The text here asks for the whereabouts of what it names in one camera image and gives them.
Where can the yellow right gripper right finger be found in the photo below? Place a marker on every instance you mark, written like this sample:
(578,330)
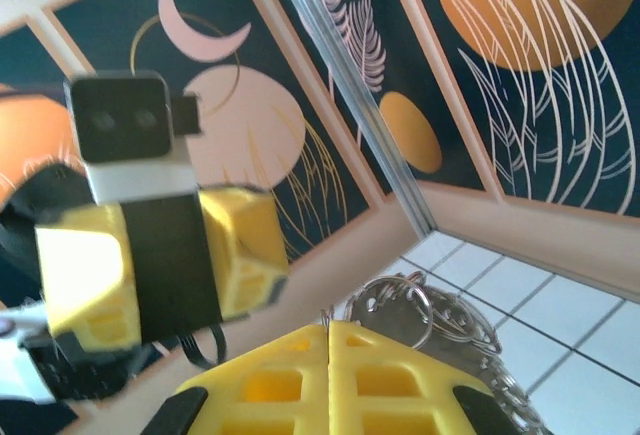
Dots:
(380,370)

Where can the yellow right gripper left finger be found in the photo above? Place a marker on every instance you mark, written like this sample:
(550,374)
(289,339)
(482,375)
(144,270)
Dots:
(280,365)

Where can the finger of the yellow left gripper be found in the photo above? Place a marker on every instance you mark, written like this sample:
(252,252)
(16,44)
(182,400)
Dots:
(80,265)
(245,240)

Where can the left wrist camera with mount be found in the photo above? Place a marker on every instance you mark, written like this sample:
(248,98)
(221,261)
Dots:
(120,115)

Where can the aluminium frame post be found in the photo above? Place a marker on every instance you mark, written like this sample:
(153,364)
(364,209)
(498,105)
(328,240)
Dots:
(360,105)

